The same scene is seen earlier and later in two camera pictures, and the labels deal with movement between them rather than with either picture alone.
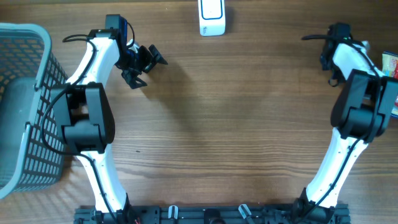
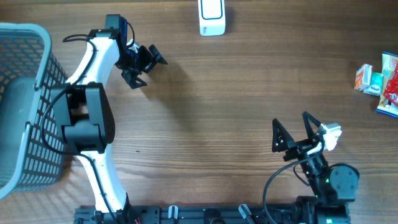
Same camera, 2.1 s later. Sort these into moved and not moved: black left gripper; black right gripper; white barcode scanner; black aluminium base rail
Moved: black right gripper
Not moved: black left gripper; white barcode scanner; black aluminium base rail
